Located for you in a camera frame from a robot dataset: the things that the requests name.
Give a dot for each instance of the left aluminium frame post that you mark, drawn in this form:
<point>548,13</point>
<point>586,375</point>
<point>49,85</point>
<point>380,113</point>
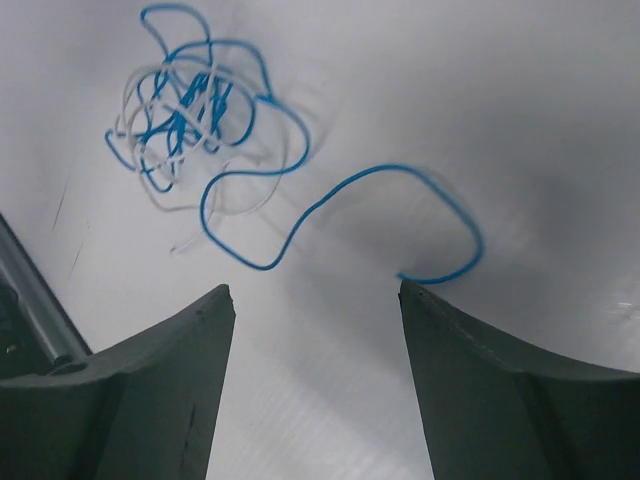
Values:
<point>48,325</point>

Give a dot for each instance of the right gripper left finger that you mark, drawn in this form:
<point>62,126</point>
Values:
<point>145,408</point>

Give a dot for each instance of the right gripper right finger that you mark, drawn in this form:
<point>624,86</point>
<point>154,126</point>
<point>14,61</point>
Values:
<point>497,407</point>

